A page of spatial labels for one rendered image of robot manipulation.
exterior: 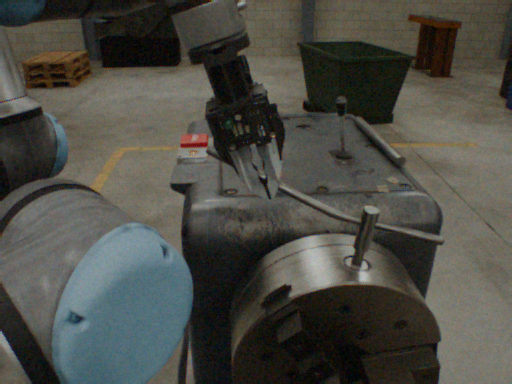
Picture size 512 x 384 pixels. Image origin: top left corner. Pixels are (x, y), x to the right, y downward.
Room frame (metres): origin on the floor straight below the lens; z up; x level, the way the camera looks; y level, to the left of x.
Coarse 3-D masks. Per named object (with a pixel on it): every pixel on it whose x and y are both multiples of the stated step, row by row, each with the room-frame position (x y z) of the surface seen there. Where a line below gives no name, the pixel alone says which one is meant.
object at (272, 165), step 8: (272, 144) 0.52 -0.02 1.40; (264, 152) 0.52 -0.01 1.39; (272, 152) 0.50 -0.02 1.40; (264, 160) 0.52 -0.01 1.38; (272, 160) 0.50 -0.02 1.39; (264, 168) 0.52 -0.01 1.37; (272, 168) 0.50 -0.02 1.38; (280, 168) 0.52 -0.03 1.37; (272, 176) 0.52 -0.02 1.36; (280, 176) 0.52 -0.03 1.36; (272, 184) 0.52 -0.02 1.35; (272, 192) 0.52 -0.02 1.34
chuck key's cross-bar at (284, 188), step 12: (216, 156) 0.56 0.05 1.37; (264, 180) 0.54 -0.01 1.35; (288, 192) 0.53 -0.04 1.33; (300, 192) 0.53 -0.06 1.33; (312, 204) 0.52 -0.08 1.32; (324, 204) 0.52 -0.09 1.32; (336, 216) 0.51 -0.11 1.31; (348, 216) 0.51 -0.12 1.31; (360, 216) 0.51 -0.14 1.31; (384, 228) 0.49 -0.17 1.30; (396, 228) 0.49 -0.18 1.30; (420, 240) 0.48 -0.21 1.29; (432, 240) 0.47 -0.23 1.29
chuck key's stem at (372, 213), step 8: (368, 208) 0.50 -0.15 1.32; (376, 208) 0.51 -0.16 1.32; (368, 216) 0.49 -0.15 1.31; (376, 216) 0.49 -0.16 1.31; (368, 224) 0.49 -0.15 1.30; (360, 232) 0.50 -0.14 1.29; (368, 232) 0.49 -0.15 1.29; (360, 240) 0.49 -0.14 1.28; (368, 240) 0.49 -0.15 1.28; (360, 248) 0.49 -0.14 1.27; (368, 248) 0.50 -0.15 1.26; (360, 256) 0.50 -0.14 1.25; (352, 264) 0.50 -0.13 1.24; (360, 264) 0.50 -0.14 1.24
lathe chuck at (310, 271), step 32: (288, 256) 0.54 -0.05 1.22; (320, 256) 0.52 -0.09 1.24; (352, 256) 0.52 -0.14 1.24; (384, 256) 0.55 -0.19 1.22; (256, 288) 0.51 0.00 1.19; (320, 288) 0.45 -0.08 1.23; (352, 288) 0.46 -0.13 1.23; (384, 288) 0.46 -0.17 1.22; (416, 288) 0.51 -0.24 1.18; (256, 320) 0.45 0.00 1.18; (320, 320) 0.45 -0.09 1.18; (352, 320) 0.46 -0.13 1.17; (384, 320) 0.46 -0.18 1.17; (416, 320) 0.46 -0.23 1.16; (256, 352) 0.45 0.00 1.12; (352, 352) 0.51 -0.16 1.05
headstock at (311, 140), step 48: (288, 144) 0.93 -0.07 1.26; (336, 144) 0.93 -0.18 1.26; (192, 192) 0.69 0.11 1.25; (240, 192) 0.69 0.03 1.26; (336, 192) 0.69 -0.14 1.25; (192, 240) 0.60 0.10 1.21; (240, 240) 0.60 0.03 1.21; (288, 240) 0.61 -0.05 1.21; (384, 240) 0.62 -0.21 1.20; (192, 336) 0.61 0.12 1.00
